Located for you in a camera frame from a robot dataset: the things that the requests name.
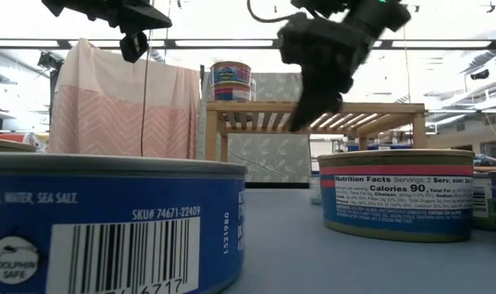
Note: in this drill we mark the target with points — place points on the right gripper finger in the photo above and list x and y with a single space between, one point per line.
336 104
309 112

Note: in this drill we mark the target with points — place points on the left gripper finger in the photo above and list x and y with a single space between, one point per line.
149 18

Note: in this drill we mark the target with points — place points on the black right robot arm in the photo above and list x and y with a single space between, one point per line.
390 16

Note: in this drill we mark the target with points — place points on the wooden slatted shelf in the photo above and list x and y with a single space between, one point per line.
272 107

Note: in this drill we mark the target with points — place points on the black mounted device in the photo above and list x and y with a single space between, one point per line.
48 60

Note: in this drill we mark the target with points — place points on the pink chevron cloth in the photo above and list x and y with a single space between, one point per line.
108 114

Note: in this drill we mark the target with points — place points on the black ceiling fixture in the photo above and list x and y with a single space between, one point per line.
479 74

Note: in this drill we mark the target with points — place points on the green-white can silver lid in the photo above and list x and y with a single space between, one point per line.
482 200

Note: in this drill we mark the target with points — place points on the blue tuna can silver lid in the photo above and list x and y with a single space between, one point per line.
108 228

